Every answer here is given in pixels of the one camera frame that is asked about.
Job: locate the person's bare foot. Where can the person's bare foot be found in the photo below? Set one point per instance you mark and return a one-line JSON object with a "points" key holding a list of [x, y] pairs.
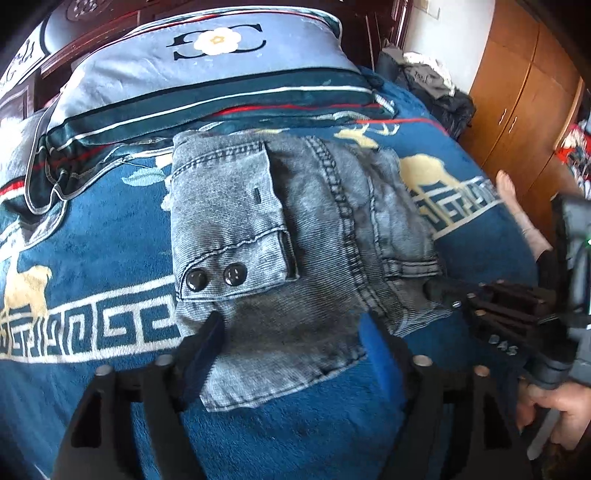
{"points": [[505, 189]]}

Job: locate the dark jacket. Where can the dark jacket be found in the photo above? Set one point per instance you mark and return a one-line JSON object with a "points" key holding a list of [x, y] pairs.
{"points": [[455, 110]]}

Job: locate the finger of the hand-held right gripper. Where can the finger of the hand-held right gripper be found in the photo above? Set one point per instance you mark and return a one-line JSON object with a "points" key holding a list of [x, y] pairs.
{"points": [[503, 295], [498, 330]]}

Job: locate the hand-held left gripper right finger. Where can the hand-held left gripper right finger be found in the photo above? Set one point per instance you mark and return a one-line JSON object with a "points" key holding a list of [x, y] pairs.
{"points": [[378, 357]]}

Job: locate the blue deer printed blanket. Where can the blue deer printed blanket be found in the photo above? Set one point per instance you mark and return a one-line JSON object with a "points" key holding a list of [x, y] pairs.
{"points": [[92, 230]]}

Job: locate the white grey garment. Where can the white grey garment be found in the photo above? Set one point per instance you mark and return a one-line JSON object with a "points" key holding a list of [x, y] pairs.
{"points": [[429, 69]]}

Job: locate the person's right hand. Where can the person's right hand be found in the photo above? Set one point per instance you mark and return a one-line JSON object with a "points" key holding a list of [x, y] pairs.
{"points": [[572, 415]]}

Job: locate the dark carved wooden headboard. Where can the dark carved wooden headboard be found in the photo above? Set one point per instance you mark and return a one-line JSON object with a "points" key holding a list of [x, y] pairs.
{"points": [[106, 27]]}

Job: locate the grey denim pants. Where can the grey denim pants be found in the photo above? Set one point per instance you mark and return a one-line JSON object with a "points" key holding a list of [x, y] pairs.
{"points": [[300, 277]]}

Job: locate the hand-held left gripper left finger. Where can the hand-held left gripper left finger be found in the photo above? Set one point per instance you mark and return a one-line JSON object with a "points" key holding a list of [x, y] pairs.
{"points": [[203, 357]]}

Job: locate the red patterned cloth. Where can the red patterned cloth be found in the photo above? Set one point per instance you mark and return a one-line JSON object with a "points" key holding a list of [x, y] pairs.
{"points": [[577, 152]]}

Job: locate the brown wooden wardrobe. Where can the brown wooden wardrobe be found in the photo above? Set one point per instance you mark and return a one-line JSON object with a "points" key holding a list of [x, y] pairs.
{"points": [[517, 83]]}

